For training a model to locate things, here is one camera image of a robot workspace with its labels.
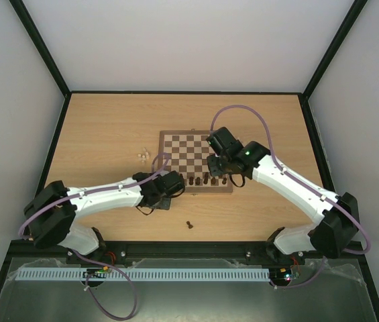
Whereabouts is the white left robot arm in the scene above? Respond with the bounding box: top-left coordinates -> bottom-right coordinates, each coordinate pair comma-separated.
19,170 -> 185,256

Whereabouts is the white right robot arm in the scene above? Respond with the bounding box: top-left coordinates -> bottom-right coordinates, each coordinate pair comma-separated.
206,127 -> 359,263

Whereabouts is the wooden chess board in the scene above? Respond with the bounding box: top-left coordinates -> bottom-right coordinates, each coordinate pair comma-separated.
158,129 -> 233,194

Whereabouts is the light chess pieces left pile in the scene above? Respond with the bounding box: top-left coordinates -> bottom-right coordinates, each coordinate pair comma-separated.
137,147 -> 151,164

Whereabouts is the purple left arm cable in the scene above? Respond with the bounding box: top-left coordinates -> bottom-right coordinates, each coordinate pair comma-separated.
17,152 -> 139,319

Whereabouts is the light blue cable duct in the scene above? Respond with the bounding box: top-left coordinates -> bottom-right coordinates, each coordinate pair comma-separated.
12,268 -> 270,282

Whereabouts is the black enclosure frame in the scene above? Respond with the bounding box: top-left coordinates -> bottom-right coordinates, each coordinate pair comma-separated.
0,1 -> 379,321

